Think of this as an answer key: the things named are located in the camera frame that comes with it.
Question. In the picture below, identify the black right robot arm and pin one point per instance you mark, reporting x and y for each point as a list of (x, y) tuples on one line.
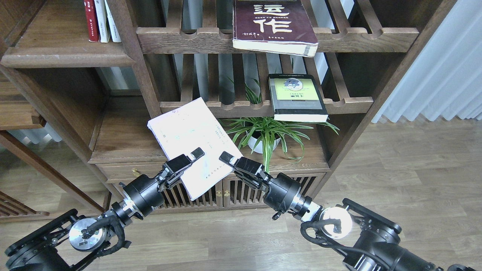
[(366, 240)]

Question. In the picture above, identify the red upright book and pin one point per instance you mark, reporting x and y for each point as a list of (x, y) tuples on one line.
[(92, 22)]

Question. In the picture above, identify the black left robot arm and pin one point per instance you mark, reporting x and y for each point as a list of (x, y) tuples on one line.
[(99, 236)]

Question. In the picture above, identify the green spider plant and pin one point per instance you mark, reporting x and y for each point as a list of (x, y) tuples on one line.
[(243, 128)]

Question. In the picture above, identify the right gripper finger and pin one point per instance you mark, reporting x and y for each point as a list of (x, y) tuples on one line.
[(227, 158)]

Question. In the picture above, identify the white upright book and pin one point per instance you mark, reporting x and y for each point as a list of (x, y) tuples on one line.
[(113, 29), (101, 13)]

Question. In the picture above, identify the dark red book chinese title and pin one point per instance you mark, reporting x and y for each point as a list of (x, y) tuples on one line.
[(274, 26)]

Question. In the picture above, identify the white plant pot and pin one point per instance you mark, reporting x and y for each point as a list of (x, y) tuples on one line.
[(259, 148)]

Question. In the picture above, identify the white upright book right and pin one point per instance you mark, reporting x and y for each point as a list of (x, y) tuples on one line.
[(113, 29)]

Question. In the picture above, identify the white curtain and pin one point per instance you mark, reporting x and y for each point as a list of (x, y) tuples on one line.
[(445, 80)]

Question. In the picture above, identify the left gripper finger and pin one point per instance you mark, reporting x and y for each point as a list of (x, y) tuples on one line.
[(196, 154)]

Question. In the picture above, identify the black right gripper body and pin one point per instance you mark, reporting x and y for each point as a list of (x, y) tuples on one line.
[(282, 193)]

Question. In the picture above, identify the white lavender paperback book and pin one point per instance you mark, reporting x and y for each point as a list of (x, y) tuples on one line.
[(187, 128)]

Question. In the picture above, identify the dark wooden bookshelf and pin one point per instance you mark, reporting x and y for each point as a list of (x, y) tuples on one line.
[(100, 96)]

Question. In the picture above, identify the black book yellow-green cover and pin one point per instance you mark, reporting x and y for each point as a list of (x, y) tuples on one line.
[(296, 98)]

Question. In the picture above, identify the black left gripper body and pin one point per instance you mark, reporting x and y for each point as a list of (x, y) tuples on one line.
[(144, 194)]

